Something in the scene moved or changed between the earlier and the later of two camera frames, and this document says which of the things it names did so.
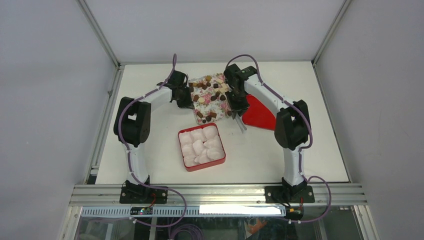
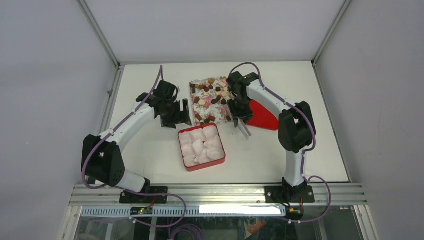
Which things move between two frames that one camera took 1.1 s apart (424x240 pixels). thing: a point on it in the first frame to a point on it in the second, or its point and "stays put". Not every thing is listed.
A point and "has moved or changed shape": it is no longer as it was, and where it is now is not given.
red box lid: x=257 y=116 stays put
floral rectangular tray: x=209 y=97 stays put
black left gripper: x=188 y=103 to x=181 y=116
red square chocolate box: x=201 y=147 stays put
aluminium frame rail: x=214 y=195 stays put
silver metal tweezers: x=241 y=125 has moved or changed shape
